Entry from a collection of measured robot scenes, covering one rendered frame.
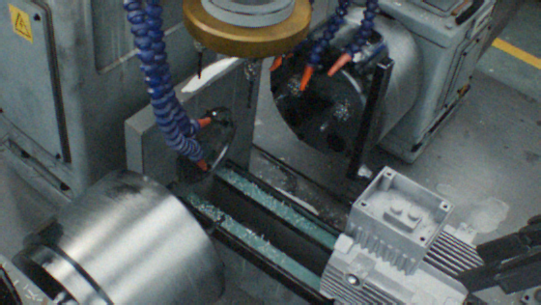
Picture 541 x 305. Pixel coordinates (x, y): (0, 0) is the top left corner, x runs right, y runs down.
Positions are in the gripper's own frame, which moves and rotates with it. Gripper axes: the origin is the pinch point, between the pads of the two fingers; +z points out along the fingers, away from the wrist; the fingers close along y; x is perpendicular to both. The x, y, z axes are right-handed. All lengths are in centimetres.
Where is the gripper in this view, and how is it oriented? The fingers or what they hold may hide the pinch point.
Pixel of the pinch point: (491, 263)
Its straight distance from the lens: 84.4
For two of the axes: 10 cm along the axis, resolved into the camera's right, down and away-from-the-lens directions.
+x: 6.3, 7.8, 0.4
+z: -4.9, 3.6, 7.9
